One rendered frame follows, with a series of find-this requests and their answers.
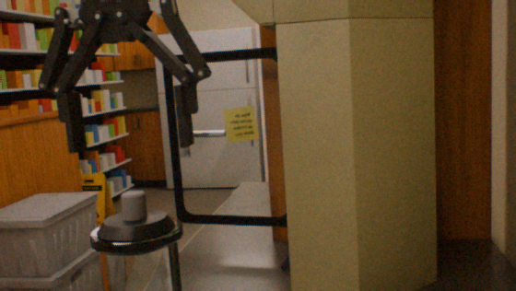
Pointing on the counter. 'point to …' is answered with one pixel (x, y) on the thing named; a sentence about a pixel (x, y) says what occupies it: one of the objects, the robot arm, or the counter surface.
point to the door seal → (175, 147)
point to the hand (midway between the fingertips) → (130, 139)
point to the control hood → (259, 12)
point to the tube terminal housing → (358, 143)
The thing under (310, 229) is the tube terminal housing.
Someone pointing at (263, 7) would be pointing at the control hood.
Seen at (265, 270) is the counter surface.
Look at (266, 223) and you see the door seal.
